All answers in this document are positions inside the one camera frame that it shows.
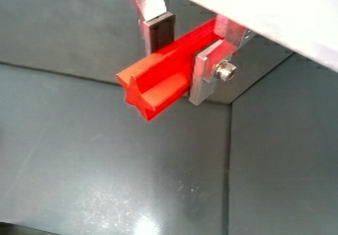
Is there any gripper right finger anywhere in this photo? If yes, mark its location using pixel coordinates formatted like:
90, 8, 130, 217
188, 15, 255, 106

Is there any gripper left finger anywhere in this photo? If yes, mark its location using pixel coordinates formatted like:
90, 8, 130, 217
129, 0, 174, 54

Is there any red star prism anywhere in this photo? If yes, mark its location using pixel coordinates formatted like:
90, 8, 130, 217
116, 19, 218, 120

